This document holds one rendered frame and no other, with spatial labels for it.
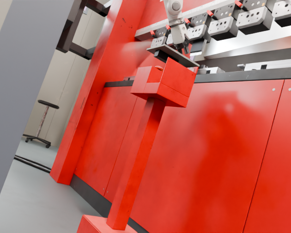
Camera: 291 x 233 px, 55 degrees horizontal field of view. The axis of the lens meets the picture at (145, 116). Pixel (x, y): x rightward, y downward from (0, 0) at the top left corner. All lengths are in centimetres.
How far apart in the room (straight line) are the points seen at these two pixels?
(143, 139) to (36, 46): 52
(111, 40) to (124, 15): 26
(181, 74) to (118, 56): 134
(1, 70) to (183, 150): 79
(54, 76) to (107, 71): 308
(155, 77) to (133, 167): 37
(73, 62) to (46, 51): 440
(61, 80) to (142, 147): 435
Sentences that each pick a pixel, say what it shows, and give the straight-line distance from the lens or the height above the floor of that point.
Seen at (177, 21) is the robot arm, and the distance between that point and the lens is 167.
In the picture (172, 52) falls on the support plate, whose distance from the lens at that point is 155.
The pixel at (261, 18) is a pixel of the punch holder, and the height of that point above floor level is 119.
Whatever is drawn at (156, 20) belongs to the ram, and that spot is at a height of 143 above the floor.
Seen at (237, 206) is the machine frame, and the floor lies 36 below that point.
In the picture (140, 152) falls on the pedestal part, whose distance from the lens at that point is 113.
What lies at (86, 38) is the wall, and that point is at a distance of 561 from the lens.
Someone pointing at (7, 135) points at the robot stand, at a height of 35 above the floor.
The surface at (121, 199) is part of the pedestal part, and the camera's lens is 114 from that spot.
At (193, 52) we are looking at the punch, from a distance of 177.
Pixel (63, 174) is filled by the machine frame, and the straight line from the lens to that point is 231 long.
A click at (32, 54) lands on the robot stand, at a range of 106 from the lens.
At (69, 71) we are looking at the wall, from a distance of 543.
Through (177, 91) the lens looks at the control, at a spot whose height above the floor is 71.
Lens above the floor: 44
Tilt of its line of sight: 7 degrees up
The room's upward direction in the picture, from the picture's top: 18 degrees clockwise
